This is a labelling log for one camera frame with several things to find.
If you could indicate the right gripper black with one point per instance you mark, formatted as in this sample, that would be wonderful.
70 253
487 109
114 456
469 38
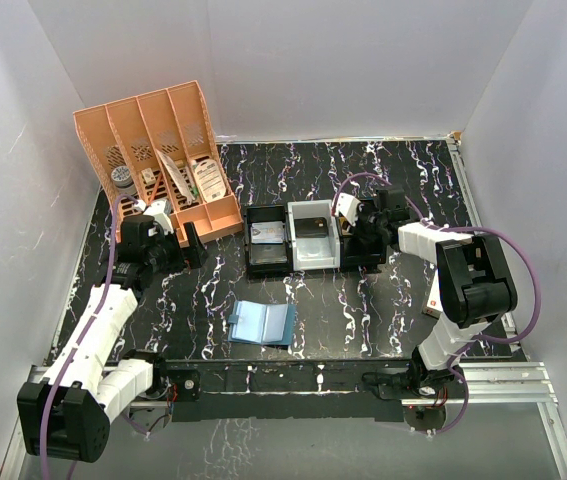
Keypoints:
361 232

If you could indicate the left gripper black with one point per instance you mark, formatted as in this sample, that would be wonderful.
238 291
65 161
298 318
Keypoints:
177 251

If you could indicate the blue leather card holder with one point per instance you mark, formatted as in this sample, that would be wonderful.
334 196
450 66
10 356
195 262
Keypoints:
262 324

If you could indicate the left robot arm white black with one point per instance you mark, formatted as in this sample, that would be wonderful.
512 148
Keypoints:
68 412

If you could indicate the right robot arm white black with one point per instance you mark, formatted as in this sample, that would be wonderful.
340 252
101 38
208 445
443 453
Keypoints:
475 286

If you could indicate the silver card in tray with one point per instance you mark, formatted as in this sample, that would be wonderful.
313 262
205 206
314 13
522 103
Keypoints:
272 232

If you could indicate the black tray right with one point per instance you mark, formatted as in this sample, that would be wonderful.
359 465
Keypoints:
360 247

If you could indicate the black tray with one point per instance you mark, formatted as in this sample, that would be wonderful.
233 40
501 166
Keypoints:
360 247
267 259

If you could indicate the black tray left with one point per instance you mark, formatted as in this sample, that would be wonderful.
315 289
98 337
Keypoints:
267 259

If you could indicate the white plastic bin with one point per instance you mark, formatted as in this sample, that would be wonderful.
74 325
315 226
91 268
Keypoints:
314 254

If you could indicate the white paper packet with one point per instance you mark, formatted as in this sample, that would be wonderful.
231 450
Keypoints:
177 177

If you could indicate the white labelled blister pack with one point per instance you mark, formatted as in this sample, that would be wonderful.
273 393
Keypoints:
209 179

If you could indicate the orange pencil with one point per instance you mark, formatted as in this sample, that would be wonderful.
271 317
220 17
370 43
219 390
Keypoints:
156 187

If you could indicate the small white eraser box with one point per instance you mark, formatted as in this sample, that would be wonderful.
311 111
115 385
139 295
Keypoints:
148 176

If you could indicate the roll of tape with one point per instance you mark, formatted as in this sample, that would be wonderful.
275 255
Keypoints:
122 179

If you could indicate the orange plastic file organizer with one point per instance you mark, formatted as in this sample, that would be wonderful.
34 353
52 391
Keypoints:
176 121

